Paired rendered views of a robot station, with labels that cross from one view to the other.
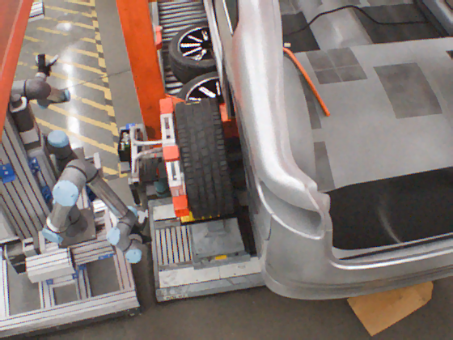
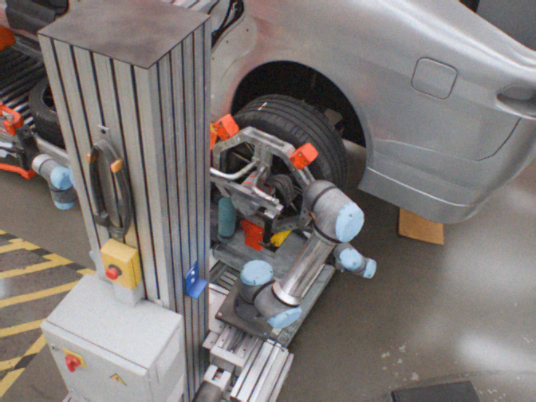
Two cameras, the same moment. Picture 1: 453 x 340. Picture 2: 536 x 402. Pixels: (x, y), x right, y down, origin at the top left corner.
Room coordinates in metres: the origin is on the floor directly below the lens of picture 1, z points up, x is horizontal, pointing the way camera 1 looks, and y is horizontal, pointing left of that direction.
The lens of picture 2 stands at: (1.37, 1.81, 2.54)
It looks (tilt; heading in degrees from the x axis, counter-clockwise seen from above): 45 degrees down; 298
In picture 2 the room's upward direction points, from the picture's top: 7 degrees clockwise
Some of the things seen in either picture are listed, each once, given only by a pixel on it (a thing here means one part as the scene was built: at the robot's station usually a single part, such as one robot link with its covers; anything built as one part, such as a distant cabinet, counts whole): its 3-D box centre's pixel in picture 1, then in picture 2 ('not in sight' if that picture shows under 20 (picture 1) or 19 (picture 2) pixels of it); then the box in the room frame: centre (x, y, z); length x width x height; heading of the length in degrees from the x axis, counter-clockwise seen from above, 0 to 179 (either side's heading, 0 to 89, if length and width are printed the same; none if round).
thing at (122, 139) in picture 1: (129, 144); not in sight; (2.79, 0.59, 0.51); 0.20 x 0.14 x 0.13; 175
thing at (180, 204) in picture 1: (180, 206); not in sight; (1.94, 0.24, 0.85); 0.09 x 0.08 x 0.07; 3
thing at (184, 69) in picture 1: (209, 53); (84, 108); (3.86, -0.02, 0.39); 0.66 x 0.66 x 0.24
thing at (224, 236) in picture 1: (213, 216); (270, 233); (2.26, 0.09, 0.32); 0.40 x 0.30 x 0.28; 3
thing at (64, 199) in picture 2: (44, 99); (66, 191); (2.67, 1.01, 1.12); 0.11 x 0.08 x 0.11; 86
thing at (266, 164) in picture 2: (148, 156); (270, 178); (2.15, 0.38, 1.03); 0.19 x 0.18 x 0.11; 93
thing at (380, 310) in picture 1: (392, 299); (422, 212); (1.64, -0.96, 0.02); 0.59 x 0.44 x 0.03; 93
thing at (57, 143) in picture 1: (58, 143); not in sight; (2.40, 0.92, 0.98); 0.13 x 0.12 x 0.14; 86
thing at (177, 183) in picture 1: (174, 163); (262, 183); (2.25, 0.26, 0.85); 0.54 x 0.07 x 0.54; 3
